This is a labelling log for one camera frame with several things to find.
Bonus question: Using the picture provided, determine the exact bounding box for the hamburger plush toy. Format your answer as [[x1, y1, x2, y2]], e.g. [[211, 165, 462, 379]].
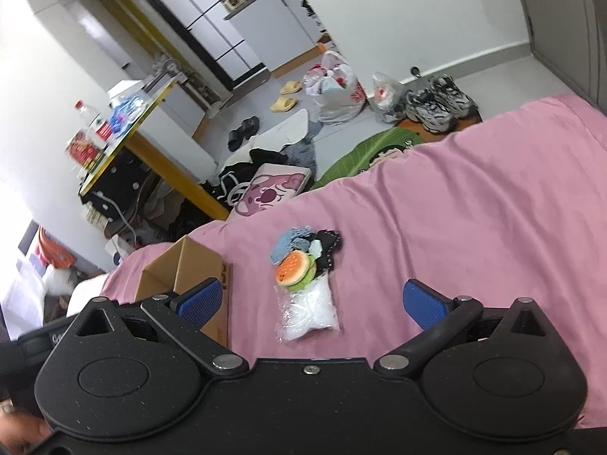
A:
[[275, 249, 317, 292]]

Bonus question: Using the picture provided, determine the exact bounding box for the clear plastic bag packet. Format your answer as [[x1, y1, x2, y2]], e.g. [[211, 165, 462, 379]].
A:
[[276, 273, 341, 342]]

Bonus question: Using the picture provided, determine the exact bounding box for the black cloth toy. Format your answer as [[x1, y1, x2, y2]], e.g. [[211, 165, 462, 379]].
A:
[[309, 230, 341, 276]]

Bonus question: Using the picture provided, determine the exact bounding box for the blue denim cloth toy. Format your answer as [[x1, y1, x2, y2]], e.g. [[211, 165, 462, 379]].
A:
[[270, 226, 312, 266]]

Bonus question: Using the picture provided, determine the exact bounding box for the cardboard box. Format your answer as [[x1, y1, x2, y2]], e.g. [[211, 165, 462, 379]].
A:
[[135, 236, 231, 346]]

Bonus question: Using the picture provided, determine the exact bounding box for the black clothing pile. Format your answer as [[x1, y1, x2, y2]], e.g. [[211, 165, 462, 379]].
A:
[[201, 149, 288, 210]]

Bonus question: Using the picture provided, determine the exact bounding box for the pink bed sheet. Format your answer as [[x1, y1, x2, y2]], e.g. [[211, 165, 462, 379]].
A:
[[100, 92, 607, 430]]

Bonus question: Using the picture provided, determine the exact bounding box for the pink bear cushion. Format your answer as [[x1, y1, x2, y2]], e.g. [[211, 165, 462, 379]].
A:
[[228, 163, 312, 220]]

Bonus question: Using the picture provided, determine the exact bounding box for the black polka dot bag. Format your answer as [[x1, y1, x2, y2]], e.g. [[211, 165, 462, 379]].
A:
[[79, 148, 149, 222]]

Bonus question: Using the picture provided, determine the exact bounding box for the round white yellow-rimmed table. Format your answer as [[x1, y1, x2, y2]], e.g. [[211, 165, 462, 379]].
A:
[[78, 79, 228, 221]]

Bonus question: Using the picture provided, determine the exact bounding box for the green leaf cartoon rug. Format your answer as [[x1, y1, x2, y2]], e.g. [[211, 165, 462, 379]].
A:
[[310, 113, 483, 190]]

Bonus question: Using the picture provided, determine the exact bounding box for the black slipper left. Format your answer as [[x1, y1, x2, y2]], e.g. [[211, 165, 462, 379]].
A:
[[227, 127, 244, 152]]

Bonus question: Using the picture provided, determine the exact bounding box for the black slipper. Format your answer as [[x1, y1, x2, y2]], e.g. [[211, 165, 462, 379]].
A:
[[241, 116, 260, 140], [227, 127, 244, 152]]

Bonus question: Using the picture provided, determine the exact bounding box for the black slipper right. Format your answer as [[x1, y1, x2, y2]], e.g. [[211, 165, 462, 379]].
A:
[[241, 116, 260, 140]]

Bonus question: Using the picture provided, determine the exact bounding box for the red snack jar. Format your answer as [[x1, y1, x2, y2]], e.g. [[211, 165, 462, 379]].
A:
[[65, 129, 105, 173]]

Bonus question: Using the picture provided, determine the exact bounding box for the white floor mat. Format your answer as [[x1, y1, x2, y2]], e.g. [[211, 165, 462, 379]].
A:
[[222, 109, 309, 168]]

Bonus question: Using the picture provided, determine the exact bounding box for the grey sneaker left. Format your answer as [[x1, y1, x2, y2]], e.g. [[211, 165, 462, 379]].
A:
[[404, 88, 458, 135]]

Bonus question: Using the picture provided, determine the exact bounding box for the grey sneaker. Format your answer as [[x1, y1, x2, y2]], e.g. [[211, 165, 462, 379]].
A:
[[429, 74, 477, 119], [404, 88, 458, 135]]

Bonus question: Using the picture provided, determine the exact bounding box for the water bottle red label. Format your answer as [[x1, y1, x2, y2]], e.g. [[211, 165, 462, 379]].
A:
[[74, 100, 112, 143]]

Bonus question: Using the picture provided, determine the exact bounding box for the grey sneaker right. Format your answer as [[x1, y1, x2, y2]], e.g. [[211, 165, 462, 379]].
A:
[[429, 74, 477, 119]]

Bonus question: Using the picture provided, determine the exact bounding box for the blue plastic bag on table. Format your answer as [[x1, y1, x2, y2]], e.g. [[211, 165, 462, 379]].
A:
[[109, 94, 148, 138]]

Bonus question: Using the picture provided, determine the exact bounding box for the small clear trash bag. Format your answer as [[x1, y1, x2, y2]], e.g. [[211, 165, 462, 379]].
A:
[[370, 72, 407, 123]]

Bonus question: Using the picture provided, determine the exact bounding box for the yellow slipper near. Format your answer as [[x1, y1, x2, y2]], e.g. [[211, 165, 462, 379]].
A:
[[270, 96, 298, 113]]

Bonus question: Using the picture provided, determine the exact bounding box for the yellow slipper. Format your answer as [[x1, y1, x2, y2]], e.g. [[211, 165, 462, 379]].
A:
[[270, 96, 298, 113], [280, 80, 302, 96]]

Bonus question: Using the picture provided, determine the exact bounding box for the white red plastic bag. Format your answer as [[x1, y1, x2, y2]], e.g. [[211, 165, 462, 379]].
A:
[[302, 50, 366, 124]]

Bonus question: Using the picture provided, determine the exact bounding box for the white tissue box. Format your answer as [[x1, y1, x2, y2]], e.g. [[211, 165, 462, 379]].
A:
[[107, 80, 145, 104]]

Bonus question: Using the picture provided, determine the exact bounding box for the yellow slipper far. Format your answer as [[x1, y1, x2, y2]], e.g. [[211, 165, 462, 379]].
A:
[[280, 80, 302, 96]]

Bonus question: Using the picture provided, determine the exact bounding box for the white kitchen cabinet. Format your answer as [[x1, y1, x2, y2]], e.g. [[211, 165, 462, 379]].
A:
[[224, 0, 324, 78]]

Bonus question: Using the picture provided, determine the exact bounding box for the grey wardrobe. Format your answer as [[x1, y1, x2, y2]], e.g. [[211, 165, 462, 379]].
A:
[[521, 0, 606, 111]]

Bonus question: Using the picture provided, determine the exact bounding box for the white charging cable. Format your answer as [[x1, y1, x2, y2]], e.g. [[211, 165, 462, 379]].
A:
[[91, 191, 139, 248]]

